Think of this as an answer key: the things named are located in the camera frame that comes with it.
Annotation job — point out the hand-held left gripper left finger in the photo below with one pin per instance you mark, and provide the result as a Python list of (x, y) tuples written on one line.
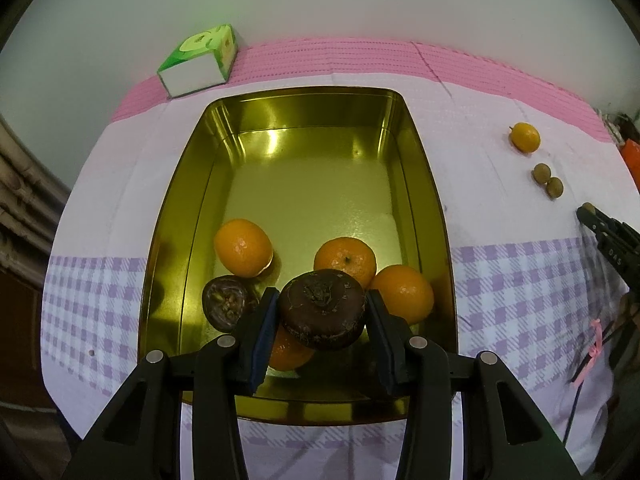
[(265, 340)]

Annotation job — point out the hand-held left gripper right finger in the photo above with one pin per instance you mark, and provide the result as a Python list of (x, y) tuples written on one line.
[(382, 350)]

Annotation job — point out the small orange with stem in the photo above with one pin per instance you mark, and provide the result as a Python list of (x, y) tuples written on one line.
[(525, 137)]

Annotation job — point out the pink purple checked tablecloth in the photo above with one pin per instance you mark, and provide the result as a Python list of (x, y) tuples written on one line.
[(500, 310)]

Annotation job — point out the pink ribbon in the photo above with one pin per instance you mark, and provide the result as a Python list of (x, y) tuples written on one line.
[(592, 352)]

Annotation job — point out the beige patterned curtain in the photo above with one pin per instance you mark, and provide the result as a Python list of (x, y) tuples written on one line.
[(20, 170)]

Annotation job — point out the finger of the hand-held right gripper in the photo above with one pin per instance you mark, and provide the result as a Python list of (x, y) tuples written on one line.
[(615, 245)]

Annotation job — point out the dark brown round fruit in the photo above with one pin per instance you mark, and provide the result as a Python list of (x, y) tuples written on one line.
[(320, 310), (225, 302)]

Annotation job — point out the brown wooden furniture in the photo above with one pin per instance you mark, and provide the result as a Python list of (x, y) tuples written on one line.
[(20, 335)]

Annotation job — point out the green tissue box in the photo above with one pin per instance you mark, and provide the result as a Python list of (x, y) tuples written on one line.
[(192, 77)]

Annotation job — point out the orange red plastic object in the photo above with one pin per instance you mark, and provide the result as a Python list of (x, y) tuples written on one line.
[(632, 160)]

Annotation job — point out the orange mandarin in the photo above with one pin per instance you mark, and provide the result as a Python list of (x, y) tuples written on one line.
[(402, 294), (345, 260), (287, 354), (242, 247)]

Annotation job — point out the gold metal tin tray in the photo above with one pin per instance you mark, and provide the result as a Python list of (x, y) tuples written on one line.
[(305, 185)]

